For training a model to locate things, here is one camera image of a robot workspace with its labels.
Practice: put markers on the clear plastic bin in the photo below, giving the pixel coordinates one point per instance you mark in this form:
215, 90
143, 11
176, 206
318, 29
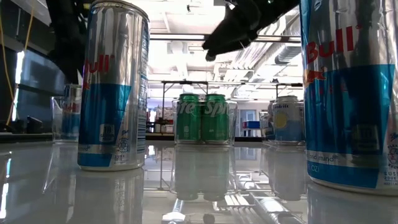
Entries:
56, 124
233, 137
264, 137

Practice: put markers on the white blue lemon seltzer can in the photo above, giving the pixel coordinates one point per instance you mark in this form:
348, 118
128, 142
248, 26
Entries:
287, 124

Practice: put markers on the blue storage box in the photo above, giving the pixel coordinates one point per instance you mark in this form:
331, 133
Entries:
252, 125

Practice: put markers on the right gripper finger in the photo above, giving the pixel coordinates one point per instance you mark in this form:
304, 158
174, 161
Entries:
233, 46
236, 31

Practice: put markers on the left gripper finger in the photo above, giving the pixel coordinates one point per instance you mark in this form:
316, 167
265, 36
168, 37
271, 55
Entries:
73, 70

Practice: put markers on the silver blue Red Bull can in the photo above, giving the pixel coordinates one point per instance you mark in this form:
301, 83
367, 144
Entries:
71, 124
348, 109
112, 93

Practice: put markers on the black overhead frame bar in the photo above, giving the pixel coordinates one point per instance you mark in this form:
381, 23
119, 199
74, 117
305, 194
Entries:
180, 39

